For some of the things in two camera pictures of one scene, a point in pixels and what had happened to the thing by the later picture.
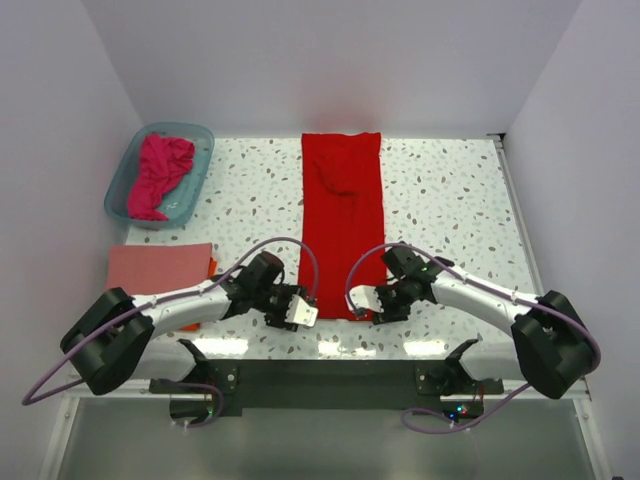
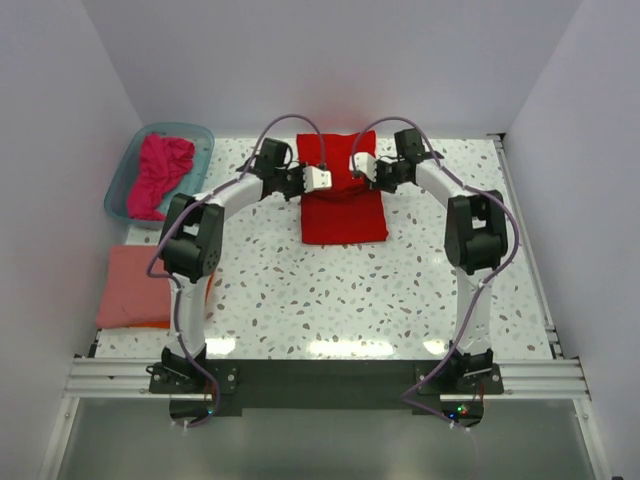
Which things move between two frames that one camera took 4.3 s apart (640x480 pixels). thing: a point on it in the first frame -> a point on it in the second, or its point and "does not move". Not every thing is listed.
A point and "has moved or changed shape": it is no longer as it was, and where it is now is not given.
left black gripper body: [279, 310] -> [297, 186]
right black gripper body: [388, 303] -> [383, 175]
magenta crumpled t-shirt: [163, 160] does not move
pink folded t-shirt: [141, 268] does not move
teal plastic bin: [178, 200] does not move
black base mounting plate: [206, 392] does not move
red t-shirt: [341, 226] has moved or changed shape
